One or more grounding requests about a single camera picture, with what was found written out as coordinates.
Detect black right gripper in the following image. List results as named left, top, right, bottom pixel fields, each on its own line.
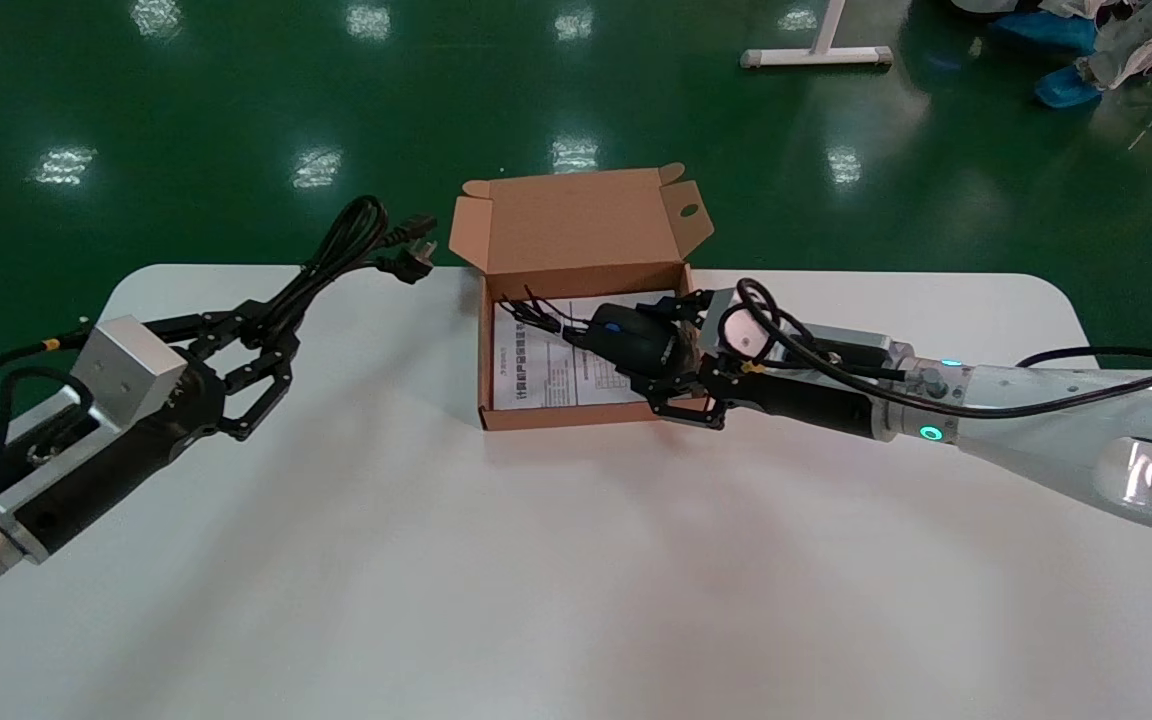
left=636, top=290, right=882, bottom=442

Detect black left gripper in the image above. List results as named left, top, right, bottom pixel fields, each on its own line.
left=14, top=298, right=299, bottom=558

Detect black wired computer mouse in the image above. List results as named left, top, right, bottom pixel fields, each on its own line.
left=496, top=287, right=703, bottom=381

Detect black power cable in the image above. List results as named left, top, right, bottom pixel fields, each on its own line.
left=256, top=195, right=439, bottom=346

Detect brown cardboard storage box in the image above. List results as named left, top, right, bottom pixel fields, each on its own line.
left=448, top=163, right=715, bottom=432

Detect white printed instruction sheet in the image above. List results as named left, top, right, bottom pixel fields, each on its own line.
left=492, top=290, right=682, bottom=411

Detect white metal table foot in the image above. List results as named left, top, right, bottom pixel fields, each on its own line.
left=739, top=0, right=893, bottom=70

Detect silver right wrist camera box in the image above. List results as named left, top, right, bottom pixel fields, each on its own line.
left=701, top=288, right=807, bottom=363

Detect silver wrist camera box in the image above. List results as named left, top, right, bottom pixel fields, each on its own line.
left=69, top=316, right=189, bottom=426
left=701, top=288, right=807, bottom=363

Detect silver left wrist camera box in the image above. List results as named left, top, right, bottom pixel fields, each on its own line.
left=69, top=316, right=189, bottom=426

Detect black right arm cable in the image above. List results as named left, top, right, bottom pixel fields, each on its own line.
left=716, top=278, right=1152, bottom=421

